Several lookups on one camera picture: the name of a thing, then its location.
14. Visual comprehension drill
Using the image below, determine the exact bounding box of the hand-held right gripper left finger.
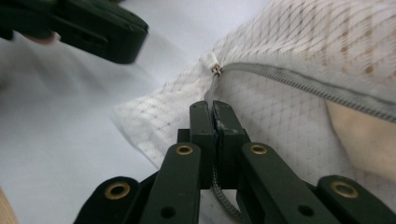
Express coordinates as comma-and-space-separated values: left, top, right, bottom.
177, 100, 217, 189

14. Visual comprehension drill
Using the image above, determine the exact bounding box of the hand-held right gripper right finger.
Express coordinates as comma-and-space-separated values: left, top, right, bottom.
214, 101, 251, 189

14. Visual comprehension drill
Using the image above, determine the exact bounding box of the white mesh laundry bag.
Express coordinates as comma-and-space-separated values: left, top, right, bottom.
112, 0, 396, 224

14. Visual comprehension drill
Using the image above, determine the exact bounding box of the peach garment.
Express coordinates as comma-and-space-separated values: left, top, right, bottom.
325, 100, 396, 184

